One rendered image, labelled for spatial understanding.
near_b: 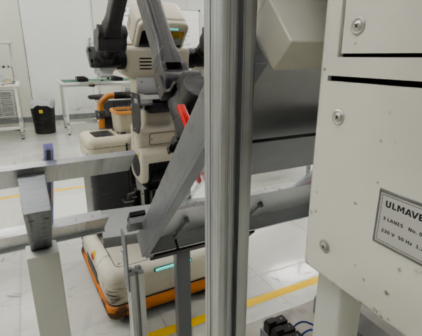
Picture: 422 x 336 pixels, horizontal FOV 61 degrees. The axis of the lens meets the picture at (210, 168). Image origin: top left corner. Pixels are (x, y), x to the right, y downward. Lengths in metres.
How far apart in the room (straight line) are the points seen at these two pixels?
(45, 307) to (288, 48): 0.70
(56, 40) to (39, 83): 0.84
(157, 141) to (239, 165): 1.21
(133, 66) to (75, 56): 6.02
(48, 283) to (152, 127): 0.91
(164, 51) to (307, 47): 0.54
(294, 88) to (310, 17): 0.15
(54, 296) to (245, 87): 0.63
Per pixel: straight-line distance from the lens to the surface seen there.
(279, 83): 0.51
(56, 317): 0.88
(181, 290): 1.57
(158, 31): 0.92
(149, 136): 1.56
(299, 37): 0.38
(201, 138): 0.50
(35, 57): 7.46
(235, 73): 0.36
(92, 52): 1.51
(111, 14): 1.29
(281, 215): 1.17
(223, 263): 0.43
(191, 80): 0.76
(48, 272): 0.82
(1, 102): 7.51
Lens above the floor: 1.18
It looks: 17 degrees down
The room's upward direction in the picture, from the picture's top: straight up
